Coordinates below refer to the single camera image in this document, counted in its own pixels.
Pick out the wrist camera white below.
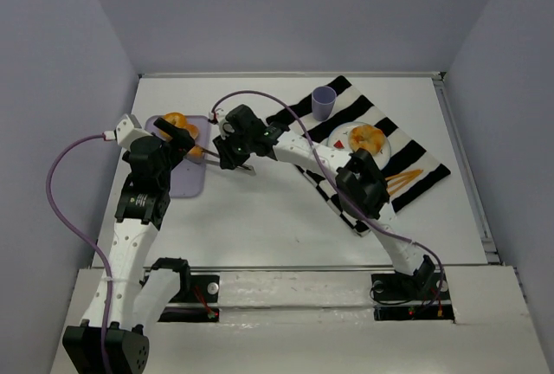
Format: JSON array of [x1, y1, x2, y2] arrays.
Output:
[[102, 114, 150, 151], [209, 107, 235, 139]]

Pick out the watermelon pattern plate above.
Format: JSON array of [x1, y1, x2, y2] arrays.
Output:
[[326, 122, 391, 169]]

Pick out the black white striped cloth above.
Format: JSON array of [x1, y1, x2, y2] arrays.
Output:
[[266, 75, 451, 213]]

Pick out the lilac plastic cup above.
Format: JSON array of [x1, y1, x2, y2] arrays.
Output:
[[311, 86, 337, 121]]

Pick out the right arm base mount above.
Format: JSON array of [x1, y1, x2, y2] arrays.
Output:
[[370, 273, 454, 322]]

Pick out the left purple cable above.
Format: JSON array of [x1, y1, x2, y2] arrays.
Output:
[[46, 131, 114, 373]]

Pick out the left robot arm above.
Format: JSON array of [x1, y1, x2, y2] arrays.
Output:
[[62, 114, 195, 373]]

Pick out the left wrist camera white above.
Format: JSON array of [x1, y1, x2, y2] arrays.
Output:
[[102, 114, 150, 151]]

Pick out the metal table edge rail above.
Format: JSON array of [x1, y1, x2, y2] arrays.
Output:
[[138, 71, 445, 81]]

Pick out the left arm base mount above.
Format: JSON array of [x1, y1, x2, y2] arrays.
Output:
[[158, 274, 220, 323]]

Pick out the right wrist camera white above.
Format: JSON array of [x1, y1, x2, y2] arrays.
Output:
[[209, 107, 235, 139]]

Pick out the small golden bread roll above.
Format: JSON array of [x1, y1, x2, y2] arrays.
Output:
[[186, 145, 204, 163]]

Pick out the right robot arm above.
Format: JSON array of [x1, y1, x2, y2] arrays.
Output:
[[210, 105, 435, 291]]

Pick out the metal food tongs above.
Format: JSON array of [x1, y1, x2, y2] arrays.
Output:
[[194, 145, 255, 176]]

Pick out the large orange bread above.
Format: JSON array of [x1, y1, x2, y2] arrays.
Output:
[[349, 125, 386, 155]]

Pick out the lilac plastic tray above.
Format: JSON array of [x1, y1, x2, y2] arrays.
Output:
[[162, 112, 211, 198]]

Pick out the orange plastic fork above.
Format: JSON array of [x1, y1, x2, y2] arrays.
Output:
[[385, 169, 423, 197]]

